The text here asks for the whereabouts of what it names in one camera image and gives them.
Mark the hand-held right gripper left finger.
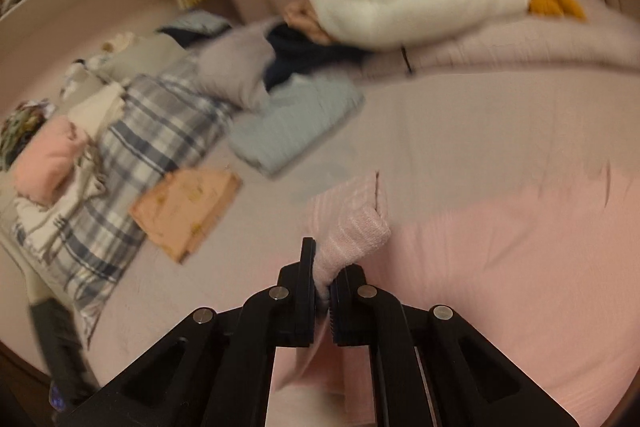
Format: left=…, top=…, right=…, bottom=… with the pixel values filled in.
left=65, top=237, right=318, bottom=427

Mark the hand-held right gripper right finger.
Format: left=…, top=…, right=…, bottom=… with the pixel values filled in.
left=330, top=264, right=581, bottom=427

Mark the pink knit sweater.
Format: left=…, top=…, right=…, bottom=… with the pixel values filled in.
left=267, top=167, right=640, bottom=427

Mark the orange folded garment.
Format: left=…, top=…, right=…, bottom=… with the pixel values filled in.
left=129, top=167, right=243, bottom=264

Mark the light blue folded garment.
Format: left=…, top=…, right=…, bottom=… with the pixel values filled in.
left=227, top=74, right=366, bottom=178

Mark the pink folded garment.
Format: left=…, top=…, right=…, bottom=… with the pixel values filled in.
left=11, top=116, right=83, bottom=205

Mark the colourful patterned toy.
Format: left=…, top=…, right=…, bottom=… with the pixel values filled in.
left=0, top=99, right=56, bottom=168

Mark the grey plaid pillow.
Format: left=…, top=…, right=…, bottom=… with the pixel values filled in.
left=12, top=57, right=236, bottom=350

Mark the cream white garment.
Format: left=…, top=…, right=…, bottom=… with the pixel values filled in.
left=12, top=82, right=126, bottom=253

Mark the mauve pillow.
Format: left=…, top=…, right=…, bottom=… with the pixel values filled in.
left=192, top=24, right=281, bottom=110

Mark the dark navy garment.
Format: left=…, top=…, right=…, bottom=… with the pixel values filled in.
left=262, top=23, right=371, bottom=90

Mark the white and black plush toy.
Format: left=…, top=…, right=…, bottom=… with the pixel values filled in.
left=62, top=59, right=101, bottom=98

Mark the small pink cloth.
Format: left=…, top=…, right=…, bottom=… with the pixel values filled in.
left=284, top=0, right=333, bottom=45

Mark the dark cloth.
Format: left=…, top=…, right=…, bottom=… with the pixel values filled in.
left=160, top=29, right=211, bottom=48

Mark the beige pillow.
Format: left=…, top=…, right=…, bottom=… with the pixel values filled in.
left=97, top=34, right=188, bottom=82

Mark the blue striped pillow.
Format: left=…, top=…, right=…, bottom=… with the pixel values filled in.
left=165, top=11, right=231, bottom=38

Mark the mauve folded comforter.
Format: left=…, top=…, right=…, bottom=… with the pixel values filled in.
left=350, top=0, right=640, bottom=88

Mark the cream plush toy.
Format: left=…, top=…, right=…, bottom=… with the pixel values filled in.
left=102, top=32, right=136, bottom=55

